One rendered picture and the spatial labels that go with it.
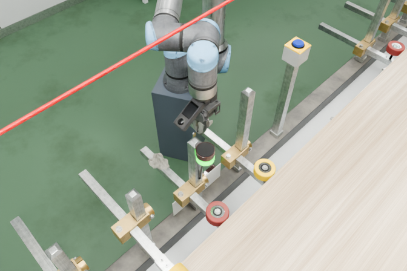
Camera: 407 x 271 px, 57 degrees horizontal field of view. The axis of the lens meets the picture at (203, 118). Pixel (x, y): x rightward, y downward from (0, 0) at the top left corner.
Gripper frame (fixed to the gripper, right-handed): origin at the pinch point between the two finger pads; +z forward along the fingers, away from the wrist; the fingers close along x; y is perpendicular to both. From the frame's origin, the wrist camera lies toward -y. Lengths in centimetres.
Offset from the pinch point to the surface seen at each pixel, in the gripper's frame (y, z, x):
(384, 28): 132, 19, -8
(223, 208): -10.9, 10.7, -23.4
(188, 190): -13.4, 14.1, -8.4
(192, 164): -10.7, 0.0, -8.5
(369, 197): 29, 11, -56
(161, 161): -12.0, 14.7, 8.2
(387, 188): 37, 11, -59
